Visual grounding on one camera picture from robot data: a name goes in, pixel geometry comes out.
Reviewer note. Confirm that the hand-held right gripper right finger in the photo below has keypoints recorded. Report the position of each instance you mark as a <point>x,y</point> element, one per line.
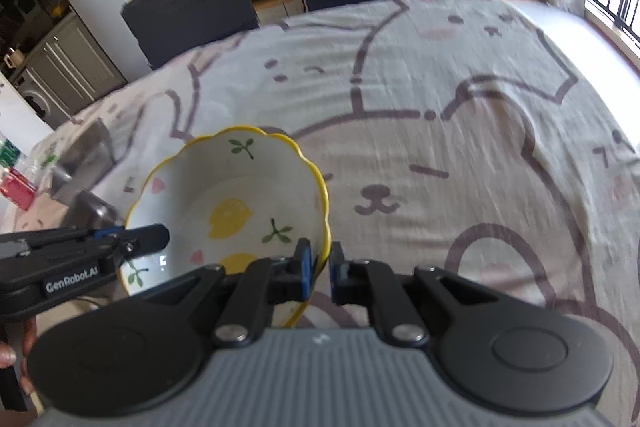
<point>337,279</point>

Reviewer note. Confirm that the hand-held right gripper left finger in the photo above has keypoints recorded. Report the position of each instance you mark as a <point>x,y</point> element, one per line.
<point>304,274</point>

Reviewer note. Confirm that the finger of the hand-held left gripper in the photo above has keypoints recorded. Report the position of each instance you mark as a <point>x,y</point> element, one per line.
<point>145,238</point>

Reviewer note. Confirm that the lemon print scalloped bowl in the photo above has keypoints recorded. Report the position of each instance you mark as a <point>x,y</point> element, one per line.
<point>235,192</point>

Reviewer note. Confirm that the person's left hand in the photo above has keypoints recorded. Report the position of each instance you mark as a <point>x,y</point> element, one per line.
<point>29,337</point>

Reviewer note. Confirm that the rectangular steel tray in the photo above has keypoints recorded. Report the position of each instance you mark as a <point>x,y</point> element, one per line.
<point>97,209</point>
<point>85,157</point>

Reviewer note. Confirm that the red drink can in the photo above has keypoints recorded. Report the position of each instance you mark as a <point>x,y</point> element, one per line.
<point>17,189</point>

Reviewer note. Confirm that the clear water bottle green label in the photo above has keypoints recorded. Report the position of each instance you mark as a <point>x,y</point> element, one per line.
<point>7,156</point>

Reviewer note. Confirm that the cartoon print tablecloth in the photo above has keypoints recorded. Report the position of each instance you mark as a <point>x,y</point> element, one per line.
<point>450,157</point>

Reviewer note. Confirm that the washing machine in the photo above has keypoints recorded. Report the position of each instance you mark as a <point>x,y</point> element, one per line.
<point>37,99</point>

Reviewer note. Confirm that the grey kitchen base cabinet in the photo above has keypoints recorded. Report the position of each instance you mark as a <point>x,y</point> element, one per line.
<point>70,62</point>

